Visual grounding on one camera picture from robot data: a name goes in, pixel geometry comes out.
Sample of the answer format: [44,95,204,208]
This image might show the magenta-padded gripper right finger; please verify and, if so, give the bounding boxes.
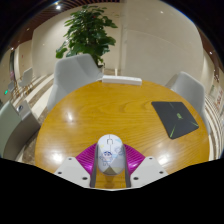
[121,143,169,188]

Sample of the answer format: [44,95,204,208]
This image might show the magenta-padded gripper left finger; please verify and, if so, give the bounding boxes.
[53,143,99,188]

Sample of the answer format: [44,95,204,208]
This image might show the white cartoon-print computer mouse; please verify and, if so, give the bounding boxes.
[96,133,126,176]

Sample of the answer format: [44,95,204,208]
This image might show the black mouse pad green lines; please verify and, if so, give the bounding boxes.
[150,101,200,140]

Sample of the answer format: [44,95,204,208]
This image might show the grey shell chair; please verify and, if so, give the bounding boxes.
[165,70,211,134]
[46,53,104,111]

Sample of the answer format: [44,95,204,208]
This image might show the white power strip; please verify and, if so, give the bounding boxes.
[101,75,143,87]

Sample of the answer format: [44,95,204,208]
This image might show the small grey chair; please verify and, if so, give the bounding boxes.
[18,67,34,91]

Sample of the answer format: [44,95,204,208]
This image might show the green potted plant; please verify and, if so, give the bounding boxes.
[55,4,118,68]

